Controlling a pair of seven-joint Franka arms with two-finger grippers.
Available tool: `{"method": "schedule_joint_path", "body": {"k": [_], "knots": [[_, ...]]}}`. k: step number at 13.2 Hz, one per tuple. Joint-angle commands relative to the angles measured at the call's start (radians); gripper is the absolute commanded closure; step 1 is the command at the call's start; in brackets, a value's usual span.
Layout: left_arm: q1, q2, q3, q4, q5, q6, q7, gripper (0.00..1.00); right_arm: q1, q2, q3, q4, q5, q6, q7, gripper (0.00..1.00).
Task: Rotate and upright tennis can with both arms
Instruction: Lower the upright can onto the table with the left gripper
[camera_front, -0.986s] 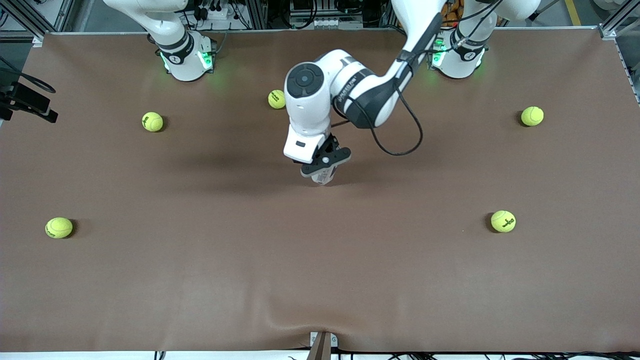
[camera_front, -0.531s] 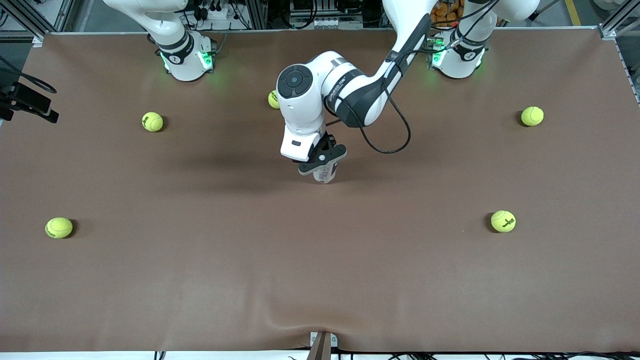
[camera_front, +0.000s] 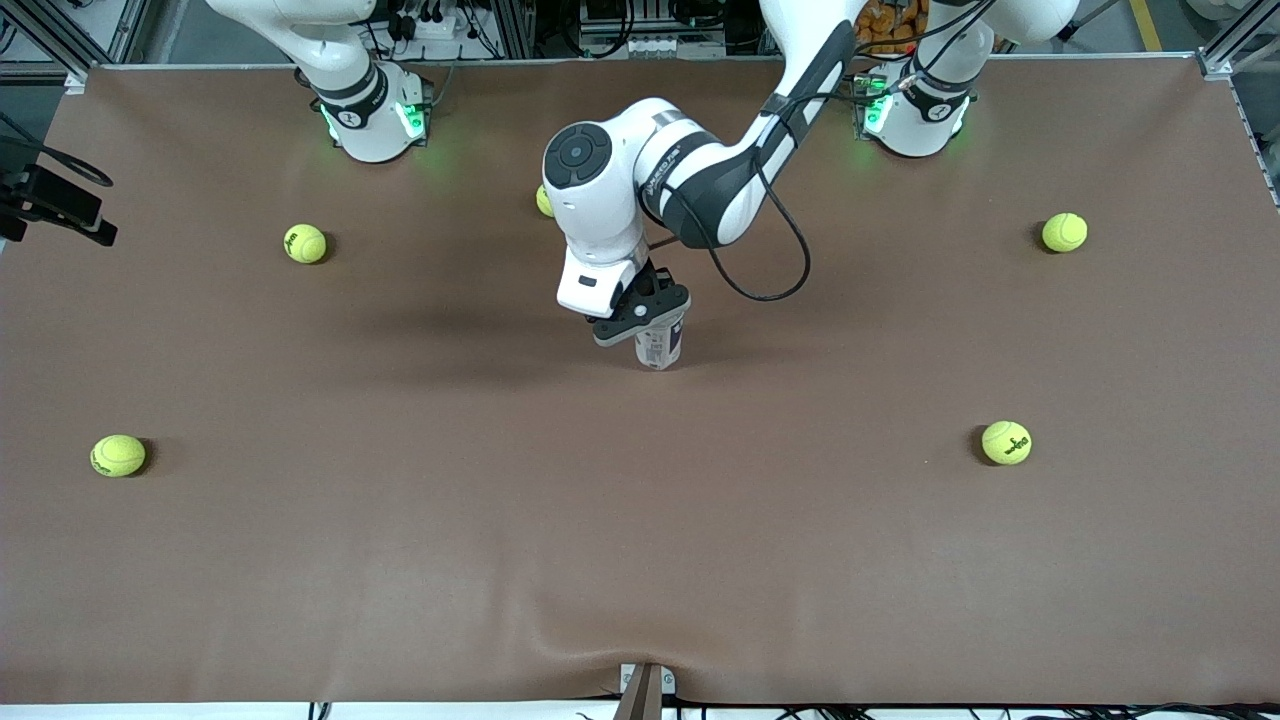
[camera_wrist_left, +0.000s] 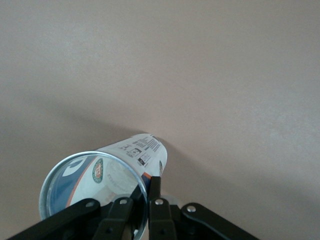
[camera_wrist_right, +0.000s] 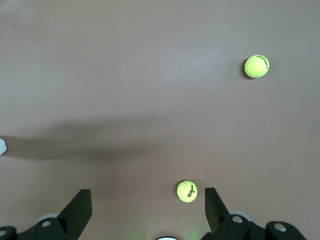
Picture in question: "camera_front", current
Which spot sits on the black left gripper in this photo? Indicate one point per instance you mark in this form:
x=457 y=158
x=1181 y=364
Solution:
x=655 y=281

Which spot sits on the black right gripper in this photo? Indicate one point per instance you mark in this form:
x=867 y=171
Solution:
x=38 y=198

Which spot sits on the white blue tennis ball can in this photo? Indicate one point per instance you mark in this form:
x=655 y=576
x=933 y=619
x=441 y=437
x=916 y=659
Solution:
x=660 y=352

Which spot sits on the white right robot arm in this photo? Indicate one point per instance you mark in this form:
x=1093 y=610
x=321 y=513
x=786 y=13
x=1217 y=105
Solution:
x=370 y=130

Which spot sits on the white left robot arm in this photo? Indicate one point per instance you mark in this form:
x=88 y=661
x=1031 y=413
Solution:
x=590 y=210

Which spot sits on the yellow tennis ball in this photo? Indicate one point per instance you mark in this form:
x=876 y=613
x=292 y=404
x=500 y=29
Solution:
x=118 y=455
x=305 y=243
x=544 y=202
x=1006 y=442
x=1064 y=232

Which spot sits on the long white power strip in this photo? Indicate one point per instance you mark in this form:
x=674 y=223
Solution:
x=640 y=46

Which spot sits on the brown table mat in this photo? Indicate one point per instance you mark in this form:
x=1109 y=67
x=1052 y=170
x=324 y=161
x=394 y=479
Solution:
x=600 y=580

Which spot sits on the white power strip with plugs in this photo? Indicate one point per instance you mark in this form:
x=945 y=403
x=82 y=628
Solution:
x=430 y=25

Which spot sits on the pile of orange objects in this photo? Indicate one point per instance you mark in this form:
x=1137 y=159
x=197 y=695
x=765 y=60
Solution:
x=885 y=25

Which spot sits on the yellow floor tape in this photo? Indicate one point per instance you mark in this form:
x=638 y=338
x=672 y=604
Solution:
x=1150 y=30

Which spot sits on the white corner bracket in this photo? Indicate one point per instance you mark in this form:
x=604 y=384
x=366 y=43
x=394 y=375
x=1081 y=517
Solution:
x=75 y=82

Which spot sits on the aluminium frame profile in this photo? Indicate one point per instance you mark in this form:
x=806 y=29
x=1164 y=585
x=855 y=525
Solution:
x=50 y=40
x=1235 y=45

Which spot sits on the aluminium table edge rail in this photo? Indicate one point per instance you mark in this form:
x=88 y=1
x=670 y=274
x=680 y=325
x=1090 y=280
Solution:
x=500 y=60

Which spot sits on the aluminium frame post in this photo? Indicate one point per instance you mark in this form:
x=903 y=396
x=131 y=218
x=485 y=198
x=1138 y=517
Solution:
x=515 y=25

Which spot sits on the aluminium table side rail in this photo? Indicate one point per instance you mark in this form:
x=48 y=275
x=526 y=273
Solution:
x=1262 y=150

